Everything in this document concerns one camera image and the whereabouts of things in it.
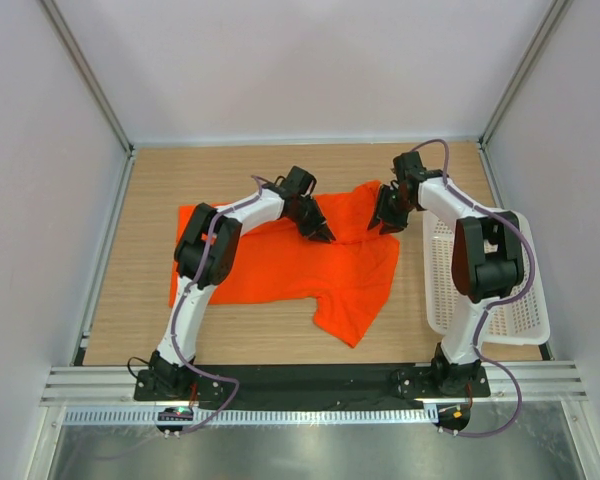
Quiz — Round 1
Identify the right aluminium frame post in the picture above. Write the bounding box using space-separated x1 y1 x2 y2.
478 0 573 150

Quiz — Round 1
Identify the orange t shirt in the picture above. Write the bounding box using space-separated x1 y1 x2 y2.
168 179 400 349

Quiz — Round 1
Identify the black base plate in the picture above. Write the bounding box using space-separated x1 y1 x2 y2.
133 363 491 412

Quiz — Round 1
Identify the left aluminium frame post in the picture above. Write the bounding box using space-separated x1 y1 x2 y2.
37 0 134 156

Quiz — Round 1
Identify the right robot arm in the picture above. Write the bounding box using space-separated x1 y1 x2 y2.
368 151 525 396

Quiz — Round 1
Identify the slotted cable duct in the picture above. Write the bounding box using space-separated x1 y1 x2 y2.
63 405 438 427

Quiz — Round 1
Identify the aluminium rail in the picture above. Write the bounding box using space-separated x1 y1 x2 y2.
40 361 588 406

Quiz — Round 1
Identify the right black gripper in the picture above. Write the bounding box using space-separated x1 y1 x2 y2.
369 184 416 235

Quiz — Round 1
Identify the aluminium frame post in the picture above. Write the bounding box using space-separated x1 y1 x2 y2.
478 0 573 150
37 0 134 156

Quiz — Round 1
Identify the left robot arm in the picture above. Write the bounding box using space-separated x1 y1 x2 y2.
134 166 335 401

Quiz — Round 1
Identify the white plastic basket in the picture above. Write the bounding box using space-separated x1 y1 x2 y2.
423 212 550 346

